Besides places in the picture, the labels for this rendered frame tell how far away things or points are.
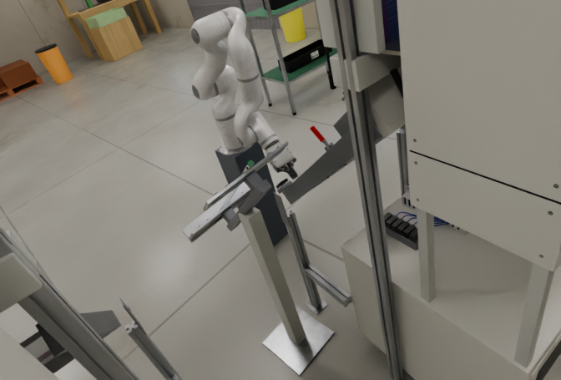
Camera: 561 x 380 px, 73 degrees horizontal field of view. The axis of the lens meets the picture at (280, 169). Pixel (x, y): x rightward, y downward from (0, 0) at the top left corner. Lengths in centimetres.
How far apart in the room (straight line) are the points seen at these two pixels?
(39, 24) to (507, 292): 986
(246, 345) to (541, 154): 163
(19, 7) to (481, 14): 981
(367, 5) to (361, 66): 12
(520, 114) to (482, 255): 76
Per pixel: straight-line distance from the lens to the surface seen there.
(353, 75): 84
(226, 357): 205
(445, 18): 72
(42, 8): 1025
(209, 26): 154
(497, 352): 122
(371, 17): 79
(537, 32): 66
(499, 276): 136
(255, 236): 139
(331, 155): 112
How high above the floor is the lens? 167
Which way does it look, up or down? 34 degrees down
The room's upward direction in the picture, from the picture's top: 17 degrees counter-clockwise
